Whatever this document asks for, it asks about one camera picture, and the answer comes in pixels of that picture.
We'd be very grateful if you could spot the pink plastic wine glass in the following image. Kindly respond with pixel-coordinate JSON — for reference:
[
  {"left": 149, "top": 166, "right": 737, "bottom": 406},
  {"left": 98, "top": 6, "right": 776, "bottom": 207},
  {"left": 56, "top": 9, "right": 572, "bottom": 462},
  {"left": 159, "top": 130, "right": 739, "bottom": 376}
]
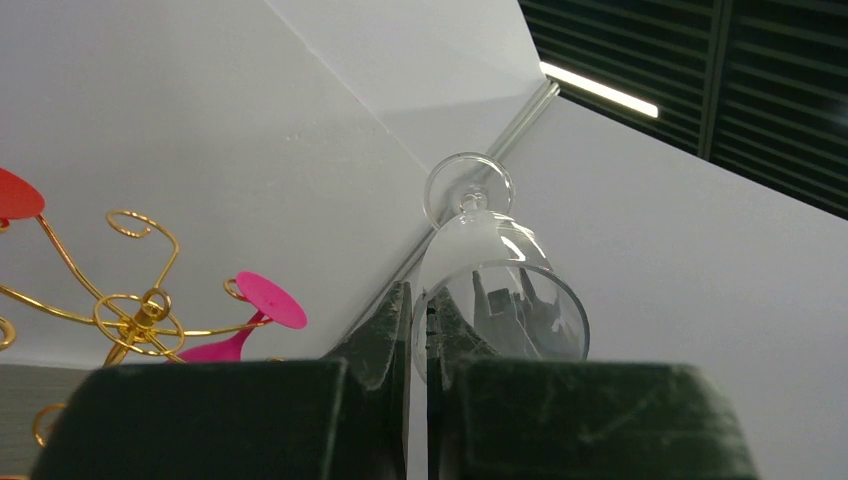
[{"left": 177, "top": 271, "right": 308, "bottom": 363}]

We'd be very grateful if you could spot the red plastic wine glass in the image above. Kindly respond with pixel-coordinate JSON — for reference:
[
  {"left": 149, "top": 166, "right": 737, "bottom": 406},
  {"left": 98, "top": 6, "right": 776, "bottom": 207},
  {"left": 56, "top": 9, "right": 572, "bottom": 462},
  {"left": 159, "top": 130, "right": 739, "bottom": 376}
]
[{"left": 1, "top": 169, "right": 45, "bottom": 232}]

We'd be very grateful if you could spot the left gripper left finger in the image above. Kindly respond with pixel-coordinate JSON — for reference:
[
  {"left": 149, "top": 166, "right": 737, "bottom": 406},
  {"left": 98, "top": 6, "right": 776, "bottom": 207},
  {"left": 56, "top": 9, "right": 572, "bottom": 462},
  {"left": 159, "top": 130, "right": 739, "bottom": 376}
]
[{"left": 31, "top": 282, "right": 412, "bottom": 479}]

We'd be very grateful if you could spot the dark ceiling louvre panel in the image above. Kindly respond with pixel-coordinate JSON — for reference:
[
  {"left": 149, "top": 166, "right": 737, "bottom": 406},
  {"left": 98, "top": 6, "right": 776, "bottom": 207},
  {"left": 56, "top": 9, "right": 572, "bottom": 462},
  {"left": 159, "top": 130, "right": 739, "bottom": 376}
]
[{"left": 520, "top": 0, "right": 847, "bottom": 218}]

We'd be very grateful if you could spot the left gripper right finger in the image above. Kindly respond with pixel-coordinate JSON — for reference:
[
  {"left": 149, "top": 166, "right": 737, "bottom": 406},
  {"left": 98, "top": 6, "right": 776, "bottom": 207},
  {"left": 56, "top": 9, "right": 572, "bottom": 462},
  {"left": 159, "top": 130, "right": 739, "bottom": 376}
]
[{"left": 425, "top": 293, "right": 759, "bottom": 479}]

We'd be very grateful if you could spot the ceiling light strip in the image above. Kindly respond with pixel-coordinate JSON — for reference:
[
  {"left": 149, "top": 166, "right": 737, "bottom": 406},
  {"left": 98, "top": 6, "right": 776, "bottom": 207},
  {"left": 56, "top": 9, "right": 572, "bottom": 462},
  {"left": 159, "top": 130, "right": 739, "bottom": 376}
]
[{"left": 539, "top": 61, "right": 659, "bottom": 118}]

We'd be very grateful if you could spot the clear wine glass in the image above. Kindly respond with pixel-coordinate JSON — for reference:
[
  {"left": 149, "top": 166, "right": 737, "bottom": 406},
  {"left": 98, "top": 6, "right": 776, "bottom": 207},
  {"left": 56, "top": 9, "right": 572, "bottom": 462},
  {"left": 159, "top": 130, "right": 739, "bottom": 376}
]
[{"left": 412, "top": 152, "right": 590, "bottom": 378}]

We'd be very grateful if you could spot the gold wire glass rack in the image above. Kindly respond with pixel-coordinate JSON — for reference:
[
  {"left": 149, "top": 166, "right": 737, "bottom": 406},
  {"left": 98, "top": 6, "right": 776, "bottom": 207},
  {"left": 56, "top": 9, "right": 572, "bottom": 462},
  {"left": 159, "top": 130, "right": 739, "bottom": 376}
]
[{"left": 0, "top": 209, "right": 280, "bottom": 450}]

